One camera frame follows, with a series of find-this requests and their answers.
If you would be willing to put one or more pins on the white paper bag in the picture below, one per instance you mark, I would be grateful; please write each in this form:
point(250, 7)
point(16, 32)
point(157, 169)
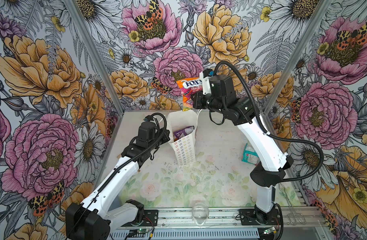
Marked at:
point(184, 148)

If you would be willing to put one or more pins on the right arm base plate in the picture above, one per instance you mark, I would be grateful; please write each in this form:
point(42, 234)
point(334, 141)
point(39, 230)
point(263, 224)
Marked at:
point(258, 217)

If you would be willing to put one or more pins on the metal tongs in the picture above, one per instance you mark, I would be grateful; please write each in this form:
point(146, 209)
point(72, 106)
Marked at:
point(293, 216)

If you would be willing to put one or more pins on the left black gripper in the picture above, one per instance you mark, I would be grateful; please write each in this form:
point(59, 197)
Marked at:
point(164, 136)

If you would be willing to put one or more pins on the red Fox's candy packet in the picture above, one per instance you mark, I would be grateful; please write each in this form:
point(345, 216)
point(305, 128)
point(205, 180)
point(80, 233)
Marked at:
point(189, 87)

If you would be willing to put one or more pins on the teal snack packet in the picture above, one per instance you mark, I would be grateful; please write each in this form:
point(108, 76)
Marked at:
point(250, 155)

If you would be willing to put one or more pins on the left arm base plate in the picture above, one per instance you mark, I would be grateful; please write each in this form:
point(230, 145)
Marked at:
point(144, 218)

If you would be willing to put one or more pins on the aluminium front rail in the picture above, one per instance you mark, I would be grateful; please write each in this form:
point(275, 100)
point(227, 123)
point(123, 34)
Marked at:
point(181, 218)

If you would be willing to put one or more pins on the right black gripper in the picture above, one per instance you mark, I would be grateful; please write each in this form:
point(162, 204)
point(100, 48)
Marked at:
point(197, 100)

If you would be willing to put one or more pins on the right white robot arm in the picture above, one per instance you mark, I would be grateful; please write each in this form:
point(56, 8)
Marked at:
point(273, 162)

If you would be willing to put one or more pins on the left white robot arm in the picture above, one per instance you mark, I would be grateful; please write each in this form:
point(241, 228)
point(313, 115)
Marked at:
point(103, 196)

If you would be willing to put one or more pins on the purple snack packet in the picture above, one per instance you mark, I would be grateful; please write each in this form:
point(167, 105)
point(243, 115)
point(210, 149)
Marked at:
point(183, 132)

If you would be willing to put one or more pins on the clear plastic cup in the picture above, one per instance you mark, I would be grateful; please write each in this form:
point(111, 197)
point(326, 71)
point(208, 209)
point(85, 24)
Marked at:
point(200, 213)

